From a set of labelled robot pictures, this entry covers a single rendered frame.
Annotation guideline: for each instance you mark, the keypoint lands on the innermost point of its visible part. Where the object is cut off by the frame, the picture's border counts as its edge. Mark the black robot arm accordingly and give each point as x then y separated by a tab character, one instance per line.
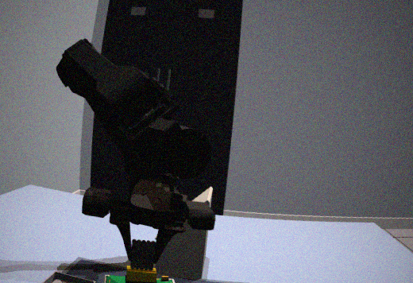
121	96

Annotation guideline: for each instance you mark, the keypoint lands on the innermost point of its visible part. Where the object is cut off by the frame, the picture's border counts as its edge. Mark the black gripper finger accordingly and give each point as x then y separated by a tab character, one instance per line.
162	239
124	228

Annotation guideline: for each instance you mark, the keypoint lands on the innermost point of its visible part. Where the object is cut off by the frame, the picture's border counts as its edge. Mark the dark grey work mat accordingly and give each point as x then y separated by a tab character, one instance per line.
95	271

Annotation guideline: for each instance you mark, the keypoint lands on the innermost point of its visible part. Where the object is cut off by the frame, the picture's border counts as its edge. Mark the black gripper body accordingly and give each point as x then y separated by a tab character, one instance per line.
98	202

